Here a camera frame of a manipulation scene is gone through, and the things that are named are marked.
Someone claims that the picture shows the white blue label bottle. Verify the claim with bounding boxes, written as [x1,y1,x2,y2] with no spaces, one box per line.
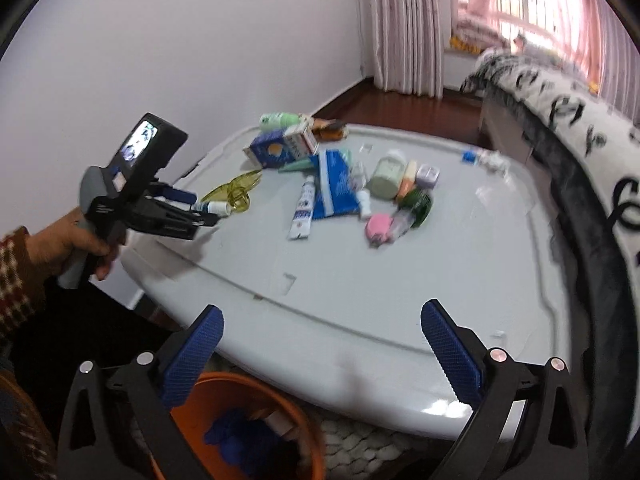
[191,200,232,218]

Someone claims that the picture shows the blue cloth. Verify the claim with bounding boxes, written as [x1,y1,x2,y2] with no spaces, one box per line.
[204,412,302,477]

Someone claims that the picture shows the white blue toothpaste tube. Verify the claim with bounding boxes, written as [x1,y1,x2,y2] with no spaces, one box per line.
[288,176,316,240]

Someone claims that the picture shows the pink oval nail clipper case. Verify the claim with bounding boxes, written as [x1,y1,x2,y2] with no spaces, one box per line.
[364,214,394,247]

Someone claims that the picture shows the dark green small bottle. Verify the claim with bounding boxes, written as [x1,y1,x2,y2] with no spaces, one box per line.
[398,188,433,229]

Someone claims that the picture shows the patterned sleeve left forearm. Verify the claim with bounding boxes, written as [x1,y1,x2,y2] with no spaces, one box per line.
[0,226,44,340]

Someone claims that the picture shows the orange plastic trash bucket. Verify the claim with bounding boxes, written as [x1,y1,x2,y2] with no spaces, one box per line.
[171,372,326,479]

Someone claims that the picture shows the person's left hand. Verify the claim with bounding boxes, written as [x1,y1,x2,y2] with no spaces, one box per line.
[25,208,122,281]

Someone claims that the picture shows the yellow transparent scissors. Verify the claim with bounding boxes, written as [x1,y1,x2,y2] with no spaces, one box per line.
[201,169,262,212]

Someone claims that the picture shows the blue white carton box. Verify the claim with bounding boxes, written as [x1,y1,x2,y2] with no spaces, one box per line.
[244,125,319,169]

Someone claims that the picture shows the teal green tube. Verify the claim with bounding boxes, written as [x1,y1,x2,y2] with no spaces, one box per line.
[278,148,352,174]

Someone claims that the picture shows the blue white plastic pouch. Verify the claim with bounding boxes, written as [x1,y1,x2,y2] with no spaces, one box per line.
[310,150,360,220]

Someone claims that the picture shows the small lavender square box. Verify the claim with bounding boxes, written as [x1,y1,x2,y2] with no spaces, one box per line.
[416,164,440,190]

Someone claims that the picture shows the orange white lip balm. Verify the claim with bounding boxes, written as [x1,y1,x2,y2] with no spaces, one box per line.
[396,160,418,203]

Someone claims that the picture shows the small white spray bottle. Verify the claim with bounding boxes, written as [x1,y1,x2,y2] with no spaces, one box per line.
[356,188,372,220]

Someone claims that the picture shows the pale green cream jar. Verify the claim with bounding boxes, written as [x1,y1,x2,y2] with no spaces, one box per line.
[367,150,407,200]

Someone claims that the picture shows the crumpled white tissue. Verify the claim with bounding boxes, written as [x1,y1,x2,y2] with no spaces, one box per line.
[478,151,510,174]

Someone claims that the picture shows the small blue block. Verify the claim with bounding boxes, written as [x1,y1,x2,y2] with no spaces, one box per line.
[462,151,477,165]

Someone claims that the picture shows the white black logo blanket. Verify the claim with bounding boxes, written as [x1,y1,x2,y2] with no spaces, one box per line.
[459,49,640,271]

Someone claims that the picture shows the pink striped curtain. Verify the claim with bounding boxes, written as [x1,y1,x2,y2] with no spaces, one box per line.
[366,0,451,99]

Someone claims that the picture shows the folded bedding on windowsill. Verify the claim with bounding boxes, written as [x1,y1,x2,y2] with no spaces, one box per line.
[449,14,510,56]

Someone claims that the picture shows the grey bed frame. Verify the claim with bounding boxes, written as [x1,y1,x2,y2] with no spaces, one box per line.
[480,92,544,171]

